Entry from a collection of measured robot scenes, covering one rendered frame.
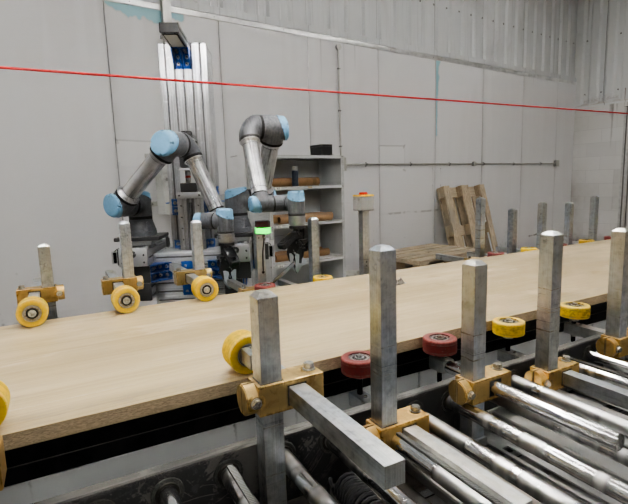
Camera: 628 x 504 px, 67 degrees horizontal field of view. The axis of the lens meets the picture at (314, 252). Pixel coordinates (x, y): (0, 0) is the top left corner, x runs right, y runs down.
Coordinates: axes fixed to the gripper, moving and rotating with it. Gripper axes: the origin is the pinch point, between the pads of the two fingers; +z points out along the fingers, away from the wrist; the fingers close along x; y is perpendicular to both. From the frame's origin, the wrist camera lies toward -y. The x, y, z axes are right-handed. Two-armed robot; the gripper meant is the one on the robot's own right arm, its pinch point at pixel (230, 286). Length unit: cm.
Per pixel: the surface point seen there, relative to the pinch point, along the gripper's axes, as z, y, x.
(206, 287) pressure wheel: -13, -52, 25
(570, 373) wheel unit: -2, -141, -34
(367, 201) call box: -37, -31, -55
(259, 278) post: -8.5, -29.4, -2.7
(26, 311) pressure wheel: -13, -52, 76
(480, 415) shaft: 0, -142, -4
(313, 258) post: -14.0, -29.3, -27.7
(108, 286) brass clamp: -13, -30, 53
